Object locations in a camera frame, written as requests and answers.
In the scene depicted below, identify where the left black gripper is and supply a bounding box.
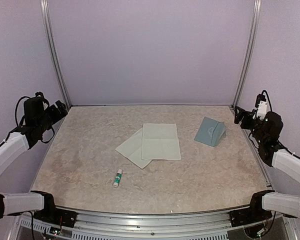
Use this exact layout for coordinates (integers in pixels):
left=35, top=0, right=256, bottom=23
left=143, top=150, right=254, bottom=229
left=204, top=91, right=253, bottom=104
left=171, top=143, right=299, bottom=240
left=37, top=100, right=67, bottom=133

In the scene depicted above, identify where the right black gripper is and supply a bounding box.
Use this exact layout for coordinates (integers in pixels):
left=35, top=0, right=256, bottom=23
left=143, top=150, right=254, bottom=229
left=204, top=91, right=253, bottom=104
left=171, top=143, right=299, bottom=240
left=235, top=105, right=267, bottom=145

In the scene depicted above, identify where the teal blue envelope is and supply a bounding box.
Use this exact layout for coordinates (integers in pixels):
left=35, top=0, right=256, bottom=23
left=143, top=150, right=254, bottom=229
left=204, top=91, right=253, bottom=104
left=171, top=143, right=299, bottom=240
left=194, top=117, right=226, bottom=147

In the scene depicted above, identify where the white letter sheet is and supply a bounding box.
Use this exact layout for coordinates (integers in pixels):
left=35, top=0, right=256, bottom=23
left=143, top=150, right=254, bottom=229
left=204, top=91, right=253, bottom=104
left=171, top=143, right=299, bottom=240
left=115, top=128, right=152, bottom=169
left=141, top=123, right=182, bottom=161

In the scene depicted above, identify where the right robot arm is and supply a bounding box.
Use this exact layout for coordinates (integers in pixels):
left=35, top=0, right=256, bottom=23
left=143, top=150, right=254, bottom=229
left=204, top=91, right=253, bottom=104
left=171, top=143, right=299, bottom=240
left=234, top=107, right=300, bottom=222

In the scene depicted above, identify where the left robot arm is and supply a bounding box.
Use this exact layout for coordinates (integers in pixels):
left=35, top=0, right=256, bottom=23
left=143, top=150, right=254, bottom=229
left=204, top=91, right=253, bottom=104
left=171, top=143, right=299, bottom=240
left=0, top=92, right=68, bottom=223

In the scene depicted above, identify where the white green glue stick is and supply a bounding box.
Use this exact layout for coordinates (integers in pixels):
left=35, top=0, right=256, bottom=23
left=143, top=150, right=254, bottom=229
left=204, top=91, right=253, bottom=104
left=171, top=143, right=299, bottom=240
left=113, top=169, right=123, bottom=188

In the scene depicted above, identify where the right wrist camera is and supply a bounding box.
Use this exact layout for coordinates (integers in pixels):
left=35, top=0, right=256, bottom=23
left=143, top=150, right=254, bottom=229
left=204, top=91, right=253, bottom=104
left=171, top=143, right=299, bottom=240
left=254, top=94, right=268, bottom=121

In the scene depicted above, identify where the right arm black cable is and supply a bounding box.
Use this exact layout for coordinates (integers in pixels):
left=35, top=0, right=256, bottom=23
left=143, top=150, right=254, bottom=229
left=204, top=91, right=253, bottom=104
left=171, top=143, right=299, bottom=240
left=261, top=89, right=275, bottom=113

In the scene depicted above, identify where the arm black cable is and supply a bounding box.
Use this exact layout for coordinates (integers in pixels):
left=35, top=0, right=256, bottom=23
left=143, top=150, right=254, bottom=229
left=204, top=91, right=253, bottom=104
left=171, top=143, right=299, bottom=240
left=261, top=89, right=275, bottom=113
left=14, top=96, right=55, bottom=145

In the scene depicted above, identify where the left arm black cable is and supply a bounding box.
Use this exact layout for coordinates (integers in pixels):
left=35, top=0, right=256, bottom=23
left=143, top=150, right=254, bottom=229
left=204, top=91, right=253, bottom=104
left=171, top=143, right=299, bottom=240
left=14, top=96, right=55, bottom=145

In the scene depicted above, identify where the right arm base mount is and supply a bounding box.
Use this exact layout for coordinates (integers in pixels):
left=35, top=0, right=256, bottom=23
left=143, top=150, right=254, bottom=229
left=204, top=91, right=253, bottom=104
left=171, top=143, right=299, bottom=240
left=229, top=190, right=274, bottom=227

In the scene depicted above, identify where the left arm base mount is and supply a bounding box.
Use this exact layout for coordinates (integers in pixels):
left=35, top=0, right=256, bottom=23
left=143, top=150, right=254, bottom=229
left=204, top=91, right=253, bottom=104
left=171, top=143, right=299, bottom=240
left=31, top=190, right=78, bottom=228

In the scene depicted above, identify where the left aluminium frame post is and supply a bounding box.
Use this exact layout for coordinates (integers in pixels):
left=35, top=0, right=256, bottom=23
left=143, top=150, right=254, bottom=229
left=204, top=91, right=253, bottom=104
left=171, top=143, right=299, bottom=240
left=39, top=0, right=72, bottom=110

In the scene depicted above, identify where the aluminium frame post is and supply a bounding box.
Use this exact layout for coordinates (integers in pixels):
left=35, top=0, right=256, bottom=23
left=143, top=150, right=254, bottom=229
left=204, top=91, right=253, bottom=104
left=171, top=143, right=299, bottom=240
left=231, top=0, right=262, bottom=109
left=39, top=0, right=72, bottom=110

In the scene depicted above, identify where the front aluminium rail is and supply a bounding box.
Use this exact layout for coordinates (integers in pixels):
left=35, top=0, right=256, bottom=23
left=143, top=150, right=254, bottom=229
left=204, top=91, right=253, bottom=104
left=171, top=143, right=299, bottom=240
left=13, top=204, right=297, bottom=240

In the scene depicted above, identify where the right aluminium frame post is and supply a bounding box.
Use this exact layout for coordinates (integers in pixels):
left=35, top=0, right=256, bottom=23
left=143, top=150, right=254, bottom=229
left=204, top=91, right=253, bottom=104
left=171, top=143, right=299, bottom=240
left=231, top=0, right=262, bottom=109

